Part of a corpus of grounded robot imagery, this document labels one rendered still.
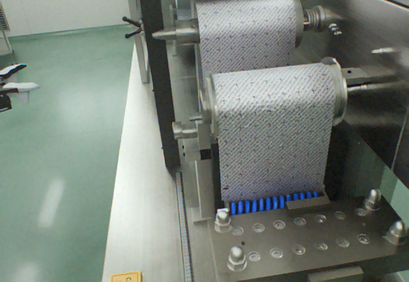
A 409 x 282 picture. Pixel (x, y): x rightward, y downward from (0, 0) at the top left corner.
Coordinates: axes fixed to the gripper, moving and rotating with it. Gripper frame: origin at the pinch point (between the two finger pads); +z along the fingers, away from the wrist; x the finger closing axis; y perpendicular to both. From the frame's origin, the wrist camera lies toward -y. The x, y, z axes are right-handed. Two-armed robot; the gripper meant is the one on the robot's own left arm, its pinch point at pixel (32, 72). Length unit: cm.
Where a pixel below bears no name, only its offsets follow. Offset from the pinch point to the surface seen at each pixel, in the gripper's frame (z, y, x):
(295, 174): 36, 6, 69
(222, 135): 22, -6, 59
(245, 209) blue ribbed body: 24, 11, 66
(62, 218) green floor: -1, 134, -63
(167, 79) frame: 29.6, -0.1, 25.8
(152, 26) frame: 27.8, -14.9, 22.8
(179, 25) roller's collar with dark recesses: 31.8, -16.5, 29.4
